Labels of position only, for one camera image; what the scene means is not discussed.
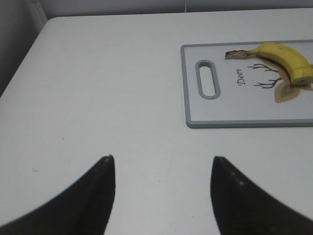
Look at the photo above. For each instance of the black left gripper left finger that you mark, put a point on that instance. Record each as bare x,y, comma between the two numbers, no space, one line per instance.
84,208

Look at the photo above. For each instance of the white cutting board grey rim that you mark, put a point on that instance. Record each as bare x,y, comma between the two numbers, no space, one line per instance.
239,93

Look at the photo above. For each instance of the yellow banana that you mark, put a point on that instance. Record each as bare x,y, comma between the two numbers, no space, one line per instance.
297,66

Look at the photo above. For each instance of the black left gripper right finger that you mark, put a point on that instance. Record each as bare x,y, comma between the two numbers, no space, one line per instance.
241,207

